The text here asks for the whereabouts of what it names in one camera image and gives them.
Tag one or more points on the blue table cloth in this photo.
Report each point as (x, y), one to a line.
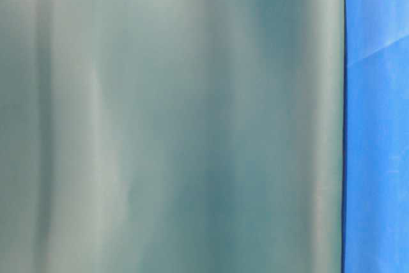
(376, 188)

